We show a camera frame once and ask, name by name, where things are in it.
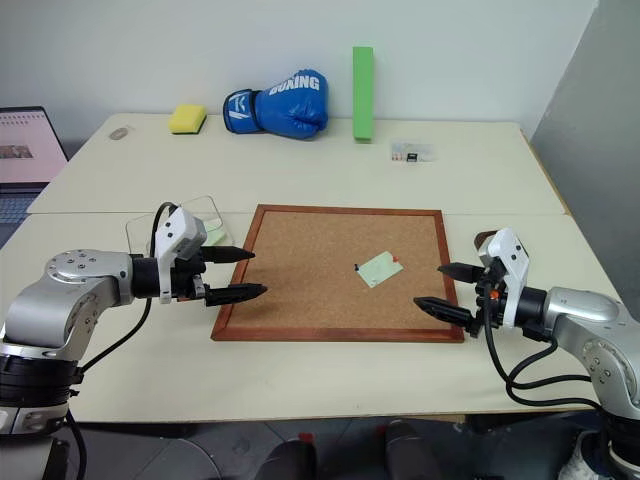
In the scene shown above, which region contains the wood-framed cork board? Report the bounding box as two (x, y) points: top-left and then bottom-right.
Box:
(210, 203), (466, 344)

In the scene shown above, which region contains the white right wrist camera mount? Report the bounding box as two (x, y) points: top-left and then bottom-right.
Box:
(485, 227), (532, 329)

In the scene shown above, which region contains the open laptop with pink screen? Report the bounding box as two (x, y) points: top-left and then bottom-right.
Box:
(0, 105), (70, 251)

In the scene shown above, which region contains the clear plastic tray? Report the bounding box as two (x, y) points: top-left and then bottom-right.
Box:
(124, 195), (237, 257)

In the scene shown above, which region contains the light green paper note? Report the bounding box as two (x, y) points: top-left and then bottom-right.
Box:
(358, 250), (405, 289)

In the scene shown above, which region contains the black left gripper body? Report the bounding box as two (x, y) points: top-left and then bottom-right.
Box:
(168, 246), (209, 302)

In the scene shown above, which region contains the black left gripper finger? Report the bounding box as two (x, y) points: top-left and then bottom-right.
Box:
(202, 282), (269, 308)
(199, 245), (257, 265)

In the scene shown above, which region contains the yellow sponge with green pad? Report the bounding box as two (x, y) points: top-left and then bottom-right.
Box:
(167, 103), (209, 137)

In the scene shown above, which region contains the dark rounded shape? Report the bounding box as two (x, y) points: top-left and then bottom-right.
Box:
(382, 418), (444, 480)

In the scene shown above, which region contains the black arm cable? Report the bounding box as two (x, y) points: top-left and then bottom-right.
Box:
(68, 201), (182, 480)
(477, 292), (609, 412)

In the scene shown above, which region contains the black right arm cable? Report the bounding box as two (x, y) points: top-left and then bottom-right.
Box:
(477, 292), (609, 412)

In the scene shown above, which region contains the tall green foam block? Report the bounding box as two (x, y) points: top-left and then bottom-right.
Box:
(351, 45), (377, 144)

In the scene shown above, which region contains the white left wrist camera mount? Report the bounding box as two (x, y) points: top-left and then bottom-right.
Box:
(151, 205), (209, 305)

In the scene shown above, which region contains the grey partition panel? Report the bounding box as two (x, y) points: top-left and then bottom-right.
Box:
(528, 0), (640, 311)

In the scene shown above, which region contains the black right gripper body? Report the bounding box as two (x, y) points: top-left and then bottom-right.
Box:
(466, 263), (507, 341)

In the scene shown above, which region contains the white rounded shape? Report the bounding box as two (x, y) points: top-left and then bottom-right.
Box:
(557, 428), (614, 480)

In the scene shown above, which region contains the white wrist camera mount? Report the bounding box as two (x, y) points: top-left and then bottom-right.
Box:
(485, 227), (532, 329)
(151, 205), (209, 305)

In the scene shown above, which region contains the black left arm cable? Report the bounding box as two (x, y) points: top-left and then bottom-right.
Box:
(68, 201), (182, 480)

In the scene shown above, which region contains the small brown round container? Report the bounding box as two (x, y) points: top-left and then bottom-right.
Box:
(473, 230), (499, 254)

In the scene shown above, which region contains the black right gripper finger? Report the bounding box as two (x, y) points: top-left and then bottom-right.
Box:
(436, 262), (487, 284)
(413, 295), (475, 327)

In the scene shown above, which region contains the small clear pin box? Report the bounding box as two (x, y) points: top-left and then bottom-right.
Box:
(389, 140), (437, 165)

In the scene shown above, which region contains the blue boxing glove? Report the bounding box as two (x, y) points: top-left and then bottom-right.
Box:
(222, 66), (331, 142)

